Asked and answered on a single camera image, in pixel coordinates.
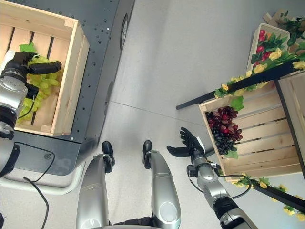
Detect light wooden fruit tray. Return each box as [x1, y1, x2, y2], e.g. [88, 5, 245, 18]
[246, 22, 291, 73]

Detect wooden crate with green grapes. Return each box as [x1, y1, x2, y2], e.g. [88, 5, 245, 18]
[0, 0, 90, 137]

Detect silver right robot leg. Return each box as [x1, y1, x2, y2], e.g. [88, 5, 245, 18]
[142, 140, 182, 229]

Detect red grape bunch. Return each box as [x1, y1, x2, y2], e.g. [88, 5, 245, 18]
[205, 105, 244, 142]

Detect black power cable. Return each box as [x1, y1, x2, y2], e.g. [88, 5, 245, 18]
[14, 142, 56, 229]

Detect silver robot leg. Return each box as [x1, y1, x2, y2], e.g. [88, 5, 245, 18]
[75, 140, 116, 229]
[142, 140, 182, 229]

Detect dark grey metal cart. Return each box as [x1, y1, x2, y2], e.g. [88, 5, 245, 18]
[4, 0, 136, 177]

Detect yellow flower garland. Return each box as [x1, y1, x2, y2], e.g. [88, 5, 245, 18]
[230, 172, 305, 222]
[213, 10, 305, 99]

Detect red fruits in tray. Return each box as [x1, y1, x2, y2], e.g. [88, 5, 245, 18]
[253, 29, 274, 68]

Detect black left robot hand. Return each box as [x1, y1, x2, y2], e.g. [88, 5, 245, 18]
[4, 51, 62, 76]

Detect green grape bunch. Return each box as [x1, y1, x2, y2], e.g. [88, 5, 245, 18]
[16, 42, 62, 124]

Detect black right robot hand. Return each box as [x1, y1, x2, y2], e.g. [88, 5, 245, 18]
[166, 126, 206, 159]

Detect wooden crate with dark grapes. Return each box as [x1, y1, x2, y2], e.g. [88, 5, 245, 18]
[199, 82, 305, 183]

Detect black metal stand frame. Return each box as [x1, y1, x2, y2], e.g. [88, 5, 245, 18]
[175, 55, 305, 214]

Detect dark purple grape bunch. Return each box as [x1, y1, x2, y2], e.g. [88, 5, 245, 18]
[211, 127, 236, 156]

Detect silver left robot leg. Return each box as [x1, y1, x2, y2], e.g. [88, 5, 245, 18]
[75, 140, 116, 229]

